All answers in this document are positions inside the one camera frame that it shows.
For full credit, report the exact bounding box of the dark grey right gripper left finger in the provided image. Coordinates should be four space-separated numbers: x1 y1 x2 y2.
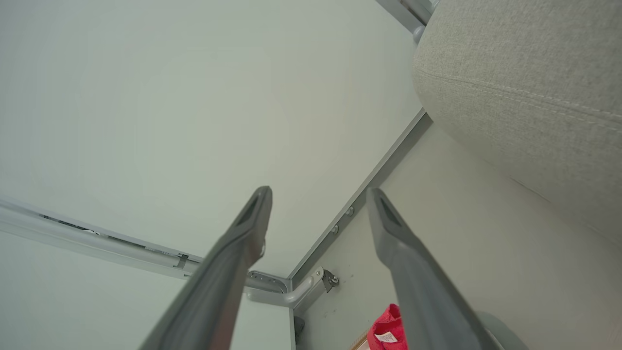
138 186 273 350

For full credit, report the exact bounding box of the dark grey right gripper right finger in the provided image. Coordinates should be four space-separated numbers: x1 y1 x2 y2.
366 188 501 350

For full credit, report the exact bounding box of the red and white garment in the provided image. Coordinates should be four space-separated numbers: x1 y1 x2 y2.
367 304 409 350

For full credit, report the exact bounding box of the grey partition base strip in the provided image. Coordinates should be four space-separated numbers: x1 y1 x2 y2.
289 109 434 292

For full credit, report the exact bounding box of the grey partition joint rail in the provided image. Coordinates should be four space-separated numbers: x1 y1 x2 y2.
0 196 292 294

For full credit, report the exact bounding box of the grey partition post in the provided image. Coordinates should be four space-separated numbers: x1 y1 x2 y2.
374 0 439 44

